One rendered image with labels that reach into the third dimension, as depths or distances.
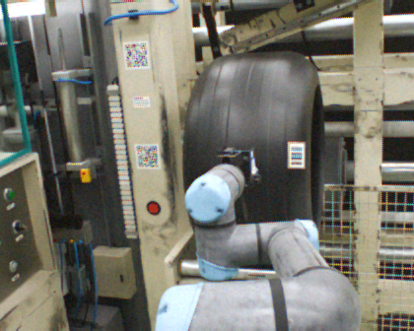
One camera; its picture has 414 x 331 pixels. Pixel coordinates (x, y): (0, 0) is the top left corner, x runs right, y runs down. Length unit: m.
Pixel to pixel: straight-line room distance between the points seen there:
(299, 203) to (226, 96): 0.31
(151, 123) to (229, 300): 1.02
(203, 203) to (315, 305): 0.39
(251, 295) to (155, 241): 1.10
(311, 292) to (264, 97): 0.78
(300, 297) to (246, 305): 0.06
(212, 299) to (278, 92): 0.81
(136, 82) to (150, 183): 0.30
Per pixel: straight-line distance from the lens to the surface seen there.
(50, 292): 1.71
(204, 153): 1.31
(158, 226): 1.66
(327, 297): 0.62
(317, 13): 1.80
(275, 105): 1.30
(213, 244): 0.98
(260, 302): 0.60
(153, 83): 1.53
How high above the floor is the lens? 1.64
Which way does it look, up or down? 17 degrees down
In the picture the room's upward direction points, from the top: 5 degrees counter-clockwise
